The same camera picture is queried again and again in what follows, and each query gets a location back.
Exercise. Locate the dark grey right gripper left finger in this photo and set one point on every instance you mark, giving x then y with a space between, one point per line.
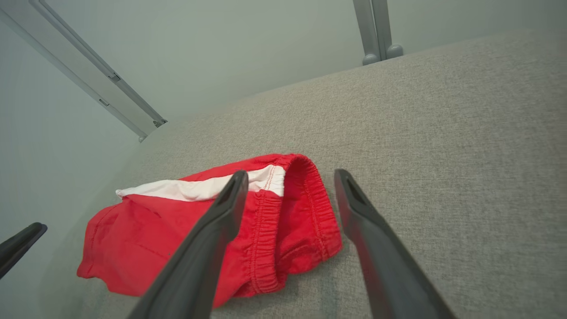
195 266

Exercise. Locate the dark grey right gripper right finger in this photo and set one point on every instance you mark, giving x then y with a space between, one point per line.
390 274

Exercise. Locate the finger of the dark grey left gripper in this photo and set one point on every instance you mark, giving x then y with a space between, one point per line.
13 257

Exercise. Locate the red shorts with white trim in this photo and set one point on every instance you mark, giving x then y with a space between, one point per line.
141 239

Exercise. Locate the grey metal frame post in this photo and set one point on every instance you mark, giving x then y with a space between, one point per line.
374 26
84 66

